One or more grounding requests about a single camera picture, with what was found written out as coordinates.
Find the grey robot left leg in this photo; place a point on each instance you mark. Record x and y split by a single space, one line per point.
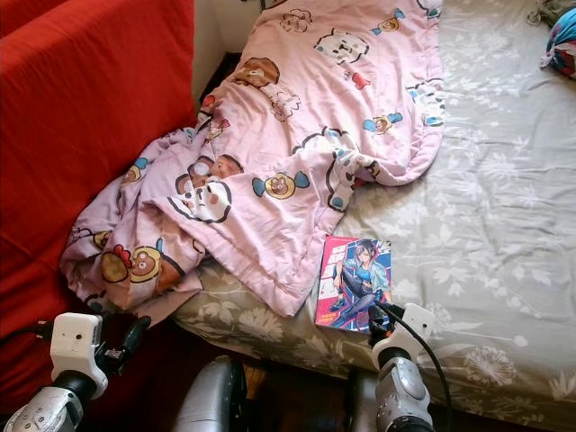
207 400

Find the small grey pillow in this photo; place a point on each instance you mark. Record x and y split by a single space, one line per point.
553 9

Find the grey robot right leg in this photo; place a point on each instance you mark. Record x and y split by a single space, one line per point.
360 405

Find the pink cartoon print blanket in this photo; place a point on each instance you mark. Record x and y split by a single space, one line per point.
288 135

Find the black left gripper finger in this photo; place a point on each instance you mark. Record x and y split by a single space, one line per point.
135 335

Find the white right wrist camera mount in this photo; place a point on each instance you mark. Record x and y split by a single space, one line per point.
409 335

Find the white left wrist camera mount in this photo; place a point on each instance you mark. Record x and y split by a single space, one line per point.
75 349

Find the red fabric cushion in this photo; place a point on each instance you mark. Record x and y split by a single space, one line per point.
90 162
18 11

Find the bed with grey floral sheet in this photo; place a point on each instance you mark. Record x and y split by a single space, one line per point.
495 198

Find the anime comic book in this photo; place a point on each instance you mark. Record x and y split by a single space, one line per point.
351 283

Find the grey robot leg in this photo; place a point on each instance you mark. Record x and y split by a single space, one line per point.
360 405
207 400

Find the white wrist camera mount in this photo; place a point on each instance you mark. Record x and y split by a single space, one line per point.
409 335
75 349

